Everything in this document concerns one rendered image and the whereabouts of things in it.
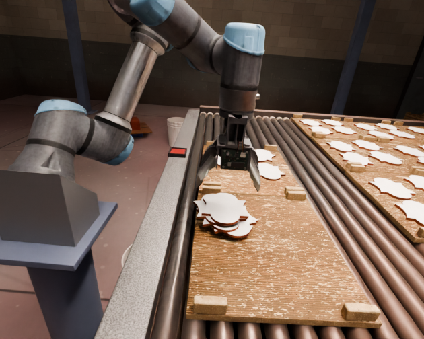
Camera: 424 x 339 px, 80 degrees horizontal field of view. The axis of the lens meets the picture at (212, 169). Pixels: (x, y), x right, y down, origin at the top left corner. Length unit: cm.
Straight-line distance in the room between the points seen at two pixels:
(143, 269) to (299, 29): 584
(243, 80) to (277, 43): 556
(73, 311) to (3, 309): 98
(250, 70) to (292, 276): 42
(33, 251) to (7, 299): 119
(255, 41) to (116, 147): 52
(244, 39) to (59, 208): 55
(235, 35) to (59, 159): 52
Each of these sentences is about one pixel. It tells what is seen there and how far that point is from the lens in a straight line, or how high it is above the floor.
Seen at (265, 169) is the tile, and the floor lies 94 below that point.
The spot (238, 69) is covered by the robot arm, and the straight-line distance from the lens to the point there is 49.
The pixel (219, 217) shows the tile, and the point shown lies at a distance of 62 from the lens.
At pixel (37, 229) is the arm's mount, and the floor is 92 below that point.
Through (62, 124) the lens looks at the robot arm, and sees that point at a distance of 78.
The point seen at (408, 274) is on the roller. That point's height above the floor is 91.
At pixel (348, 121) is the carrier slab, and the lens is 204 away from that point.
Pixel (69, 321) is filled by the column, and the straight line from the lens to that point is 102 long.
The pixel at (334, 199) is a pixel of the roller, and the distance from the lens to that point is 96.
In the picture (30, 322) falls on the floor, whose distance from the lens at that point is 181.
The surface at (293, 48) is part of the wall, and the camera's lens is 612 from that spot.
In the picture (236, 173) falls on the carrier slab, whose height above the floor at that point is 94.
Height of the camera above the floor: 136
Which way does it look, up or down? 26 degrees down
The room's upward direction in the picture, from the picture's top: 4 degrees clockwise
